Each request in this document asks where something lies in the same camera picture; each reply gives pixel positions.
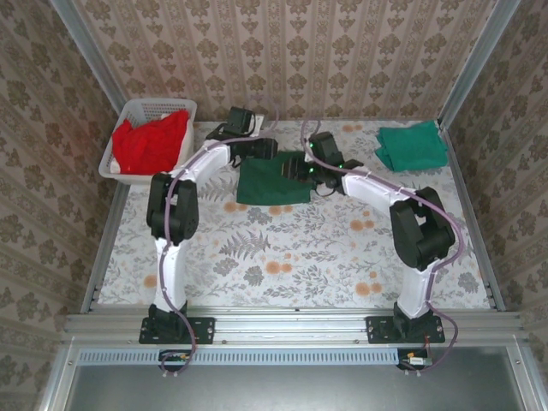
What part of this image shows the dark green t-shirt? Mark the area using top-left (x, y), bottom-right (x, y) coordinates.
top-left (235, 150), bottom-right (313, 206)

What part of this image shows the white plastic laundry basket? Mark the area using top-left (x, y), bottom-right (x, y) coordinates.
top-left (98, 98), bottom-right (199, 186)

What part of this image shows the floral tablecloth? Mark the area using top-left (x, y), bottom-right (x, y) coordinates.
top-left (97, 119), bottom-right (491, 309)

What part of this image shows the folded teal green t-shirt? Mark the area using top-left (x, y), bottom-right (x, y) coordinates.
top-left (374, 120), bottom-right (450, 172)

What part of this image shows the red t-shirt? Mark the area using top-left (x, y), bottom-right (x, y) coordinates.
top-left (111, 110), bottom-right (192, 176)

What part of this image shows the grey metal panel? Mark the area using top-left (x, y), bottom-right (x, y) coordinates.
top-left (38, 346), bottom-right (548, 411)

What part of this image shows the aluminium table side rail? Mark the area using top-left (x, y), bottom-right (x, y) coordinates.
top-left (440, 126), bottom-right (506, 312)
top-left (80, 179), bottom-right (132, 313)

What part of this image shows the aluminium frame cross rail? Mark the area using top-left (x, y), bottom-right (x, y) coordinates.
top-left (63, 307), bottom-right (526, 346)

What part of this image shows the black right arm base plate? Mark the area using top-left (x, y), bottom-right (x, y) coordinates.
top-left (366, 315), bottom-right (446, 345)

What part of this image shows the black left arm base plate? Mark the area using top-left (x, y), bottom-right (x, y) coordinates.
top-left (139, 315), bottom-right (216, 346)

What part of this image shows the grey slotted cable duct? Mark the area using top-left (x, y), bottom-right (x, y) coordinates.
top-left (79, 347), bottom-right (399, 366)

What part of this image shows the aluminium frame post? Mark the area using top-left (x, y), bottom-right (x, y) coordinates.
top-left (437, 0), bottom-right (521, 129)
top-left (49, 0), bottom-right (142, 134)

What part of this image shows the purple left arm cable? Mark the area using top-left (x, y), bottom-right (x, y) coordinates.
top-left (157, 96), bottom-right (282, 380)

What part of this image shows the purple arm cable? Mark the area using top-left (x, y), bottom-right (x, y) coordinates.
top-left (157, 96), bottom-right (282, 380)
top-left (301, 119), bottom-right (468, 378)

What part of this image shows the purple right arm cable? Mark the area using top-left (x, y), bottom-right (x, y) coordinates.
top-left (301, 119), bottom-right (468, 378)

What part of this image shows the small cable connector board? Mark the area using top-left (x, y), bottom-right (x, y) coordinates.
top-left (160, 349), bottom-right (192, 365)
top-left (397, 348), bottom-right (432, 369)

